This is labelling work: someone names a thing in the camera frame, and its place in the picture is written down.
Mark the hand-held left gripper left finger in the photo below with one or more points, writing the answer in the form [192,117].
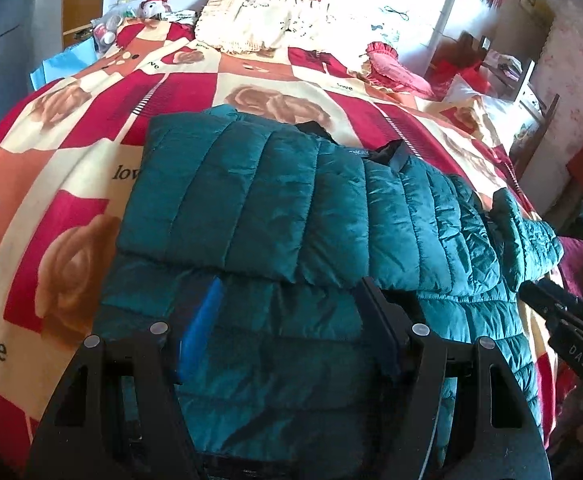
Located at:
[200,327]

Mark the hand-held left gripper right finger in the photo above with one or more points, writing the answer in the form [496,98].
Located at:
[386,331]

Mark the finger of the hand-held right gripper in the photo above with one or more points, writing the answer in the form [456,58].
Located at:
[541,296]

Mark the teal quilted puffer jacket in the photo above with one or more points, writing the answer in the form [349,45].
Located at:
[271,200]

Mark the maroon cloth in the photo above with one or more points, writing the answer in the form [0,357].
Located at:
[579,265]

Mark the white pillow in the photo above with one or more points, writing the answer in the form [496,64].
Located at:
[481,105]

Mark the rose printed red blanket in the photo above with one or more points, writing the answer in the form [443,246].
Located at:
[71,160]

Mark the pink ruffled pillow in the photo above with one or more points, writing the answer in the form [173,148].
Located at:
[396,67]

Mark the light blue sheet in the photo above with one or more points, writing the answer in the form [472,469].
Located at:
[59,65]

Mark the cream ruffled pillow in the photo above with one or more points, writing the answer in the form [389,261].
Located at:
[251,20]

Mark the clear plastic bag of bottles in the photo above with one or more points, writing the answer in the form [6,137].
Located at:
[111,27]

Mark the red and white plush toy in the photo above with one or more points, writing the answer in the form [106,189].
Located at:
[154,5]

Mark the grey cabinet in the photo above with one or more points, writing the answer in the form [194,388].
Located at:
[6,35]

